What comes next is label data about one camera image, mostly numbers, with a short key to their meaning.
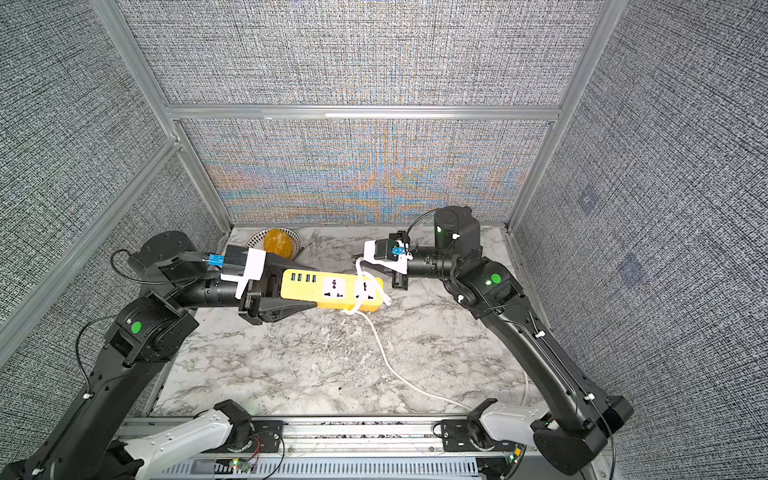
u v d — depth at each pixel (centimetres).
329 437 75
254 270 37
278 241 106
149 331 37
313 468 70
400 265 49
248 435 67
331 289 46
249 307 41
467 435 66
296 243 113
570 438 39
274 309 42
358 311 88
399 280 50
